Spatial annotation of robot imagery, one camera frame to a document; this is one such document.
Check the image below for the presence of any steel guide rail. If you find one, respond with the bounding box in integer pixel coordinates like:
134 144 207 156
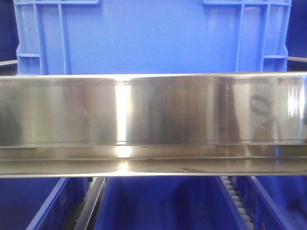
63 177 106 230

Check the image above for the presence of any stainless steel shelf beam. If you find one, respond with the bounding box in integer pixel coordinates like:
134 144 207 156
0 72 307 178

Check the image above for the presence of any dark blue bin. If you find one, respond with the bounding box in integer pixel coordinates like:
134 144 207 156
244 176 307 230
0 177 90 230
94 176 247 230

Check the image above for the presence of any light blue ribbed crate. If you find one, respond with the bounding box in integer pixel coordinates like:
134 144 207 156
14 0 292 75

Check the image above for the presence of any white roller conveyor track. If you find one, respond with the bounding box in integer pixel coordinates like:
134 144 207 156
221 176 254 230

